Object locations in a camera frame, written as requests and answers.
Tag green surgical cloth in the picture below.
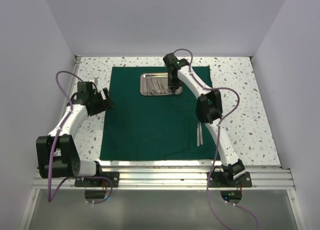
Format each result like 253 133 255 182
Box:
99 67 216 161

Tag steel scalpel handle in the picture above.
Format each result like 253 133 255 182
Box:
196 123 200 147
199 122 203 145

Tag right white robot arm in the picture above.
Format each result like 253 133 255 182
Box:
163 53 246 186

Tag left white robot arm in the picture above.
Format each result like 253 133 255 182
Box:
36 81 115 186

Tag steel surgical scissors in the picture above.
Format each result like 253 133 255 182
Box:
145 77 155 95

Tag steel forceps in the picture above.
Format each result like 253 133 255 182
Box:
156 78 166 95

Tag steel instrument tray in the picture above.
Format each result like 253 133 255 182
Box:
140 72 183 96

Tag aluminium left rail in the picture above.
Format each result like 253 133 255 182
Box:
44 55 82 168

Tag aluminium rail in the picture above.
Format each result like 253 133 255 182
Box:
44 55 82 168
31 167 296 190

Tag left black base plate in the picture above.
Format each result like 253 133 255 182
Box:
74 171 120 187

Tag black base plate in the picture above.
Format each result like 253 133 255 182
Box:
74 171 120 187
208 171 253 188

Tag aluminium front rail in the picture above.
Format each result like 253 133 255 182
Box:
31 167 296 190

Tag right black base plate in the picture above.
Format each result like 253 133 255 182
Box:
208 171 253 188

